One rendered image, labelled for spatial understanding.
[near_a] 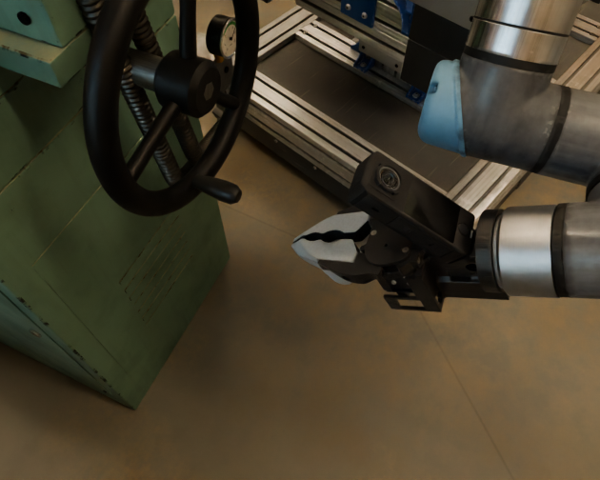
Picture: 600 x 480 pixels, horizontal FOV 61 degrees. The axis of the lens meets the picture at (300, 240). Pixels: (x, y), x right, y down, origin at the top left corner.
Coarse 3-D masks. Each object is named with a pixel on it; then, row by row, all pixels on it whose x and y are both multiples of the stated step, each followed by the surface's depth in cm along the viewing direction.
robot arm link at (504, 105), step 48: (480, 0) 41; (528, 0) 37; (576, 0) 38; (480, 48) 40; (528, 48) 39; (432, 96) 42; (480, 96) 41; (528, 96) 41; (432, 144) 46; (480, 144) 43; (528, 144) 42
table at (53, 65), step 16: (0, 32) 48; (80, 32) 48; (0, 48) 47; (16, 48) 47; (32, 48) 47; (48, 48) 47; (64, 48) 47; (80, 48) 48; (0, 64) 49; (16, 64) 48; (32, 64) 47; (48, 64) 46; (64, 64) 47; (80, 64) 49; (48, 80) 48; (64, 80) 48
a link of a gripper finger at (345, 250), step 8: (304, 240) 53; (320, 240) 51; (344, 240) 50; (352, 240) 49; (296, 248) 53; (304, 248) 52; (312, 248) 51; (320, 248) 51; (328, 248) 50; (336, 248) 50; (344, 248) 49; (352, 248) 48; (304, 256) 52; (312, 256) 50; (320, 256) 50; (328, 256) 49; (336, 256) 49; (344, 256) 48; (352, 256) 48; (312, 264) 52; (328, 272) 53; (336, 280) 54; (344, 280) 53
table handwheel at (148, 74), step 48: (144, 0) 40; (192, 0) 47; (240, 0) 56; (96, 48) 39; (192, 48) 50; (240, 48) 61; (96, 96) 40; (192, 96) 50; (240, 96) 64; (96, 144) 42; (144, 144) 50; (144, 192) 51; (192, 192) 60
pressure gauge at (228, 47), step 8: (216, 16) 79; (224, 16) 79; (216, 24) 78; (224, 24) 78; (232, 24) 80; (208, 32) 79; (216, 32) 78; (224, 32) 78; (232, 32) 81; (208, 40) 79; (216, 40) 79; (224, 40) 80; (232, 40) 82; (208, 48) 80; (216, 48) 80; (224, 48) 80; (232, 48) 83; (216, 56) 84; (224, 56) 81
